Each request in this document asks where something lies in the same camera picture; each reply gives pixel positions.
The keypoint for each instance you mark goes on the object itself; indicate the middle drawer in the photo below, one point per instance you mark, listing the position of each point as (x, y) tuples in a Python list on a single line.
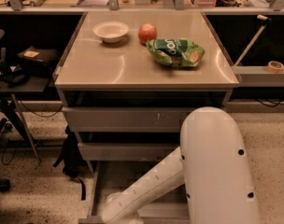
[(125, 151)]

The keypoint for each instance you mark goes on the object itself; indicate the tape roll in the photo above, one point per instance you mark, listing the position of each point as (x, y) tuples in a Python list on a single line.
[(275, 67)]

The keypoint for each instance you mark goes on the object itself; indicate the black headphones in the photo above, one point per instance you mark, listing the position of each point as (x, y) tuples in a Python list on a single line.
[(13, 76)]

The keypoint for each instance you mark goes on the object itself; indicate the grey drawer cabinet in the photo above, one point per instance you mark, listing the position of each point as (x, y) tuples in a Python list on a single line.
[(124, 74)]

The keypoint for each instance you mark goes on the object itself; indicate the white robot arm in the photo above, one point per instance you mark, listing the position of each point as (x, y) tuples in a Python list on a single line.
[(211, 163)]

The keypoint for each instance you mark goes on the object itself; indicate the black box with label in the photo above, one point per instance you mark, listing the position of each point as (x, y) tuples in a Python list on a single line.
[(38, 62)]

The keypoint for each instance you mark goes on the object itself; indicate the top drawer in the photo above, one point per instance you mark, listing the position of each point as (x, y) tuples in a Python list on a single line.
[(125, 119)]

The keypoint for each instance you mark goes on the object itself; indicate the white bowl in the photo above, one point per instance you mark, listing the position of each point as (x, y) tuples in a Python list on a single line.
[(111, 31)]

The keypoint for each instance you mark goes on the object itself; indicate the bottom drawer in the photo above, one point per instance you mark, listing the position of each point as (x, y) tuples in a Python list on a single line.
[(115, 176)]

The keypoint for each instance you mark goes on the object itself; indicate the red apple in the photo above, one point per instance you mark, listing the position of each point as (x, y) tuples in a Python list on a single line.
[(147, 32)]

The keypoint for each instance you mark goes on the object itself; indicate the drawer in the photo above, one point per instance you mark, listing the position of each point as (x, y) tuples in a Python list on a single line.
[(125, 151), (125, 119), (115, 176)]

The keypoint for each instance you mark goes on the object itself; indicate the white stick tool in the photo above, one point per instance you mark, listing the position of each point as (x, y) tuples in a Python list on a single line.
[(264, 21)]

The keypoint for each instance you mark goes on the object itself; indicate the green chip bag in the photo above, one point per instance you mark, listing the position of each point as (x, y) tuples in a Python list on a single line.
[(179, 53)]

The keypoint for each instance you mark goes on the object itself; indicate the black side table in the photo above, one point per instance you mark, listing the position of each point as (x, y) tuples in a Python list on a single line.
[(10, 106)]

